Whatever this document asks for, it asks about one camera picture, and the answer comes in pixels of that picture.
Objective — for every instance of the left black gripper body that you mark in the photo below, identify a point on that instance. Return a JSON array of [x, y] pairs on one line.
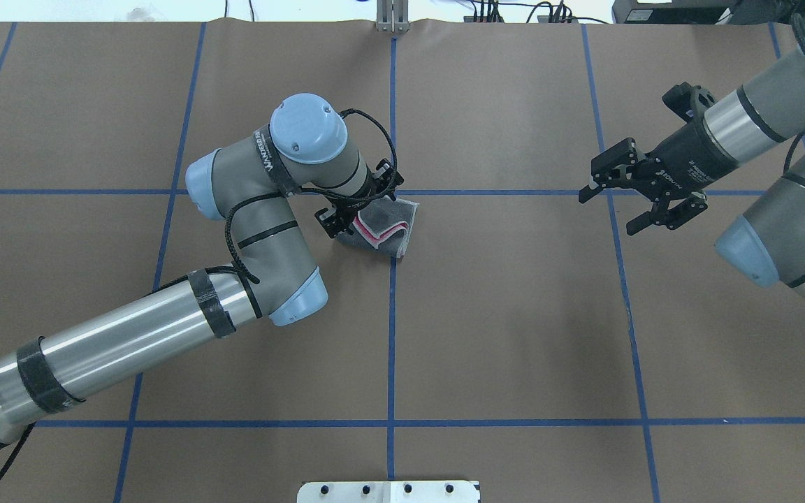
[[339, 219]]

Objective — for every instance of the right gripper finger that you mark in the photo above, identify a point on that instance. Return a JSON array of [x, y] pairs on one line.
[[661, 215], [612, 168]]

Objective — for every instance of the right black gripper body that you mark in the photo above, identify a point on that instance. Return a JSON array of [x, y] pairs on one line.
[[689, 158]]

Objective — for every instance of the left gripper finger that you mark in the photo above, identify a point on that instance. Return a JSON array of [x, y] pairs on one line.
[[336, 221], [386, 179]]

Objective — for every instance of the pink and grey towel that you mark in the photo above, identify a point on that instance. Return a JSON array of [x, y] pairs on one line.
[[384, 226]]

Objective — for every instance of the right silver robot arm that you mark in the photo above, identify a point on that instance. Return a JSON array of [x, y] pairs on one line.
[[766, 242]]

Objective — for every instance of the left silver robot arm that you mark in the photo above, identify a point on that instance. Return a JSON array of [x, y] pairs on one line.
[[305, 148]]

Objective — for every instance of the black box with label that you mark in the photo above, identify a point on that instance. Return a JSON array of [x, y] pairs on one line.
[[669, 12]]

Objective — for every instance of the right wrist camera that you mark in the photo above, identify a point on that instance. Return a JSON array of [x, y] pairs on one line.
[[688, 101]]

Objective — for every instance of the aluminium frame post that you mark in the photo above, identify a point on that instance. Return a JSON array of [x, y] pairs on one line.
[[392, 16]]

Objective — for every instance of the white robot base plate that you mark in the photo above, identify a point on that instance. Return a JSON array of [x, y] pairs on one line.
[[390, 491]]

